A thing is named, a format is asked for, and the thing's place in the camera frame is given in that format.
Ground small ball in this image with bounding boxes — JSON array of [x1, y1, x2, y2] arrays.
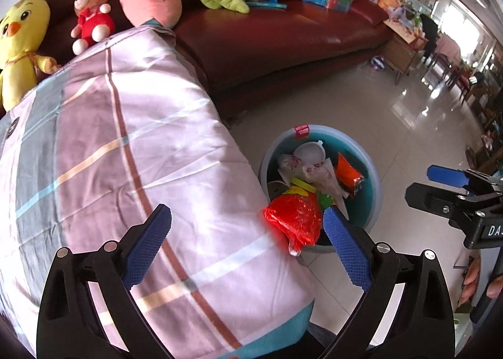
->
[[367, 54, 388, 73]]

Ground yellow chick plush toy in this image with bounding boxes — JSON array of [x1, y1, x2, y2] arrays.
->
[[0, 0, 59, 112]]

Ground dark red leather sofa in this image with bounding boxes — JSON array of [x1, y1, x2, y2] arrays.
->
[[33, 0, 394, 120]]

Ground brown teddy bear plush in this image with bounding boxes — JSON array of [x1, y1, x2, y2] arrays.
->
[[71, 0, 116, 56]]

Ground teal plastic bin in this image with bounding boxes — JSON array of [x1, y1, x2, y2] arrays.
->
[[260, 125, 381, 255]]

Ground clear plastic bag red print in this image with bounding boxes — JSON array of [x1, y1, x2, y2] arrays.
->
[[304, 160, 348, 210]]

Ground plaid pink grey blanket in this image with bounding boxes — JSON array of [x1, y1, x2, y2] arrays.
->
[[0, 25, 315, 359]]

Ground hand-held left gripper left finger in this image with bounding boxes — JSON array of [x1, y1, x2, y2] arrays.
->
[[36, 204, 174, 359]]

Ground yellow and green packet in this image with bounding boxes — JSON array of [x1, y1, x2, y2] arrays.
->
[[289, 182, 334, 210]]

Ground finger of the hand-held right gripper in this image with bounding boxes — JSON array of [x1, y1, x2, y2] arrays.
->
[[427, 165, 503, 189], [405, 182, 489, 227]]

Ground blue plastic toy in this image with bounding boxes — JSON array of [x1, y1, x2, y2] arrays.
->
[[247, 0, 287, 11]]

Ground orange foil wrapper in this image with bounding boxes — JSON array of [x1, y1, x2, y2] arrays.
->
[[334, 152, 364, 198]]

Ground person's dark blue trousers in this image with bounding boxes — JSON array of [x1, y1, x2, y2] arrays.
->
[[307, 322, 339, 349]]

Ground person's right hand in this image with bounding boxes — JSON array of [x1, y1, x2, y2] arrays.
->
[[457, 254, 482, 305]]

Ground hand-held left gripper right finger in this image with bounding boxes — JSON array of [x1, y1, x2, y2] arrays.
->
[[316, 205, 456, 359]]

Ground wooden side table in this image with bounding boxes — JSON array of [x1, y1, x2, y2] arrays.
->
[[379, 19, 429, 86]]

